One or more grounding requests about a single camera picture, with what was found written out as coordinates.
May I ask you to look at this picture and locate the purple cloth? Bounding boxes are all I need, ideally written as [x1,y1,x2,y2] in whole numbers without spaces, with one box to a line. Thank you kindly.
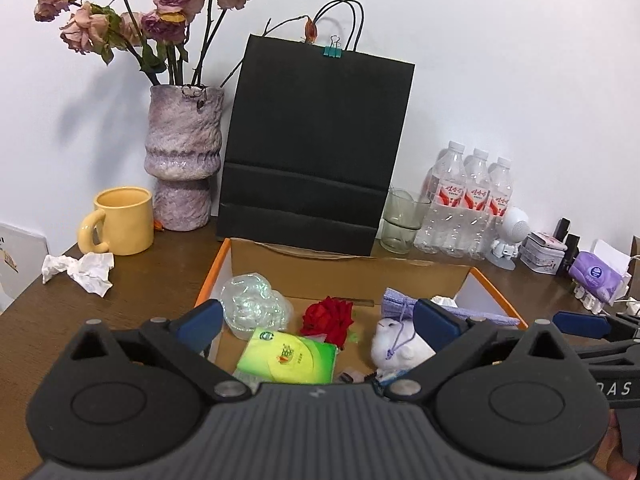
[381,287,520,326]

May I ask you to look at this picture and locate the clear plastic bottle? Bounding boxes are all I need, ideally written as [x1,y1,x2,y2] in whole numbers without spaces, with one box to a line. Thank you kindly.
[219,273,294,340]

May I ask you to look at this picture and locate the green tissue pack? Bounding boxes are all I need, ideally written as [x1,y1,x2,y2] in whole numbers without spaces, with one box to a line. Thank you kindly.
[236,328,338,385]

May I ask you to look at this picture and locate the red artificial flower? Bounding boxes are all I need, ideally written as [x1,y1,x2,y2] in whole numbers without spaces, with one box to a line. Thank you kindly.
[299,297,354,350]

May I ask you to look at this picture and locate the right hand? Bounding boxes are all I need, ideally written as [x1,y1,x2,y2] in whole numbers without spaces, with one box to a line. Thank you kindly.
[593,410,637,480]

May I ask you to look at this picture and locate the white power strip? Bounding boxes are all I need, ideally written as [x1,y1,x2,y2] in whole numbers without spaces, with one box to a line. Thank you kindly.
[573,285,639,316]

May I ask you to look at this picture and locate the white plush toy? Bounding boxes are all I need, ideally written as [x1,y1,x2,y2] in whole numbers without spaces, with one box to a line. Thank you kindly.
[371,318,435,380]

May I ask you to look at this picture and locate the purple tissue pack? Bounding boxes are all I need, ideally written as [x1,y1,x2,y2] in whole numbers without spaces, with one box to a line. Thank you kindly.
[568,252,623,302]

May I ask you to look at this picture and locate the water bottle left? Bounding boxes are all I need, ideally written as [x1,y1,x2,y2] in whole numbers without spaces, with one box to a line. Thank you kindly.
[414,141,466,254]

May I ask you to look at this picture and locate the water bottle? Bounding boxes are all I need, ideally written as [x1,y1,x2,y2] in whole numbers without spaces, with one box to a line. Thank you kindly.
[484,157,513,252]
[458,148,491,259]
[414,141,466,254]

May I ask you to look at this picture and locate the red cardboard box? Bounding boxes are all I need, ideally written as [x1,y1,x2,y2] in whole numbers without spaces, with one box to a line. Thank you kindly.
[196,238,527,375]

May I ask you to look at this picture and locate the crumpled tissue on table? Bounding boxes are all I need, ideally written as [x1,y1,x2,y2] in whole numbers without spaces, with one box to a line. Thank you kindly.
[41,252,115,297]

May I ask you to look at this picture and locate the water bottle middle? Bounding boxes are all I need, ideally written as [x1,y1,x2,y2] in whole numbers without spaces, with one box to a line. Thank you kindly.
[458,148,491,259]

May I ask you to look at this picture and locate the white astronaut figure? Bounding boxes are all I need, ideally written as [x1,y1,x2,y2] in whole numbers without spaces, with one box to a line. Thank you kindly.
[486,207,530,271]

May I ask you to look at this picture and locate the glass cup with spoon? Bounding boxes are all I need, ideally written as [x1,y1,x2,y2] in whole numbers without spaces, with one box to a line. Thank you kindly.
[380,188,431,255]

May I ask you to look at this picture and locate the yellow mug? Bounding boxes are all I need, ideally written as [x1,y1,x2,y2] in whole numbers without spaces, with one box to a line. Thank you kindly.
[77,186,154,256]

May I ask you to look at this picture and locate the water bottle right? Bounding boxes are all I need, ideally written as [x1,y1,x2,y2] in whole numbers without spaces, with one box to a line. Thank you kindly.
[484,157,513,252]

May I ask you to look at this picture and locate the purple ceramic vase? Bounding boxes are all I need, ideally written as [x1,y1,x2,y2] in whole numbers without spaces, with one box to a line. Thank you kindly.
[144,84,224,232]

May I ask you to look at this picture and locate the black paper bag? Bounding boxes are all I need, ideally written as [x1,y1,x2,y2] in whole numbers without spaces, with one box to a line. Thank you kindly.
[217,36,414,256]

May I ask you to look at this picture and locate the dried pink roses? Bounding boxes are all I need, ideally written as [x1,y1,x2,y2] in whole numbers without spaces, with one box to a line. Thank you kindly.
[34,0,250,86]

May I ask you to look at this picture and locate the teal binder clip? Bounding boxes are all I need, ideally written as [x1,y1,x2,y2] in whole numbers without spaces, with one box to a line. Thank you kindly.
[323,35,343,58]

